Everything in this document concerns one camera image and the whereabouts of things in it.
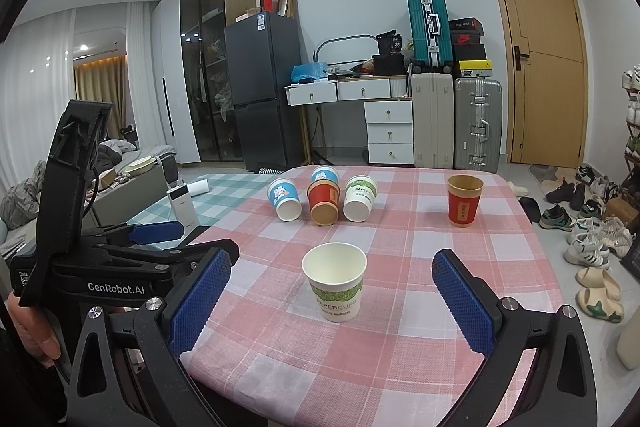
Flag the person's left hand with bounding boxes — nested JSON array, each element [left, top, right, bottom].
[[7, 289, 65, 369]]

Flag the black bag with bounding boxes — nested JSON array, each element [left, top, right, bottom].
[[372, 54, 407, 77]]

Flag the white sheer curtain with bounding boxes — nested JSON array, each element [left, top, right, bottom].
[[124, 1, 167, 148]]

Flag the curved metal frame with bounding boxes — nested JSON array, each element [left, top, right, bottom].
[[313, 34, 379, 68]]

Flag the dark grey refrigerator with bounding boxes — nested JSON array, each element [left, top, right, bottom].
[[224, 11, 306, 173]]

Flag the glass door cabinet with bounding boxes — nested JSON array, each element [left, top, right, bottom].
[[179, 0, 256, 164]]

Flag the white cup green print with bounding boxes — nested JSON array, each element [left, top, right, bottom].
[[343, 175, 378, 223], [301, 242, 368, 322]]

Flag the teal suitcase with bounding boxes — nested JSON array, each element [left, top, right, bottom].
[[405, 0, 454, 74]]

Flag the plain black shoe box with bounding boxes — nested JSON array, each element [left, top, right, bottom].
[[452, 44, 487, 62]]

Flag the black printed pouch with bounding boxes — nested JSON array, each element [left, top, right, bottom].
[[375, 31, 404, 57]]

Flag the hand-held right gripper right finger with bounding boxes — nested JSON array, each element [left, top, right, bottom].
[[432, 249, 599, 427]]

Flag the blue cartoon paper cup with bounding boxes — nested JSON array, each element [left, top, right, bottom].
[[310, 166, 341, 188], [267, 177, 303, 222]]

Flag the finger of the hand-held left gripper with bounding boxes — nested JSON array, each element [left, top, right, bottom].
[[102, 238, 241, 275], [80, 220, 185, 247]]

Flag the red paper cup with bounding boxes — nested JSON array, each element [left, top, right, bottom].
[[447, 174, 485, 228], [307, 181, 342, 227]]

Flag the beige suitcase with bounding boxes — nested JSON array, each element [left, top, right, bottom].
[[409, 72, 456, 169]]

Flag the grey cloth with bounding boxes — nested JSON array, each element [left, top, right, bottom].
[[0, 161, 47, 229]]

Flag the grey floor mat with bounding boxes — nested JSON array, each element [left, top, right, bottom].
[[528, 164, 564, 188]]

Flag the pink checkered tablecloth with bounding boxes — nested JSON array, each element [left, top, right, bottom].
[[179, 164, 564, 427]]

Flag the white wardrobe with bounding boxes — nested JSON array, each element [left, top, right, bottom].
[[149, 0, 203, 166]]

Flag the silver suitcase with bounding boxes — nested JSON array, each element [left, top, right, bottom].
[[453, 77, 503, 174]]

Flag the dark clothing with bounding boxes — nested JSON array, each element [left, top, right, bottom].
[[94, 139, 137, 168]]

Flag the green checkered tablecloth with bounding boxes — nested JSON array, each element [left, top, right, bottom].
[[125, 171, 293, 229]]

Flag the shoe rack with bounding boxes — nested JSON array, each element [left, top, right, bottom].
[[621, 66, 640, 208]]

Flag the wooden door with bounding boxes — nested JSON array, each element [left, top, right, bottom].
[[481, 0, 589, 168]]

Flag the beige curtain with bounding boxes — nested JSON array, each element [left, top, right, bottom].
[[74, 56, 129, 134]]

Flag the grey sofa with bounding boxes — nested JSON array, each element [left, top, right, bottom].
[[0, 141, 178, 260]]

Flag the white desk with drawers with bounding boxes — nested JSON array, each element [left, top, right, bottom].
[[284, 76, 414, 160]]

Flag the white power bank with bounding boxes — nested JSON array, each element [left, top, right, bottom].
[[166, 187, 196, 234]]

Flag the pile of shoes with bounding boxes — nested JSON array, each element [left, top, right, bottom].
[[507, 162, 638, 324]]

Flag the white drawer unit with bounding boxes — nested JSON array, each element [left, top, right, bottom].
[[363, 99, 415, 166]]

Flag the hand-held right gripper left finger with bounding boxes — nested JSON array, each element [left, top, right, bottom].
[[67, 239, 241, 427]]

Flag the blue plastic bag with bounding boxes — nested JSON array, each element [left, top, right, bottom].
[[291, 62, 329, 83]]

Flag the yellow and black shoe box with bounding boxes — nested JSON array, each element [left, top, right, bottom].
[[457, 60, 494, 79]]

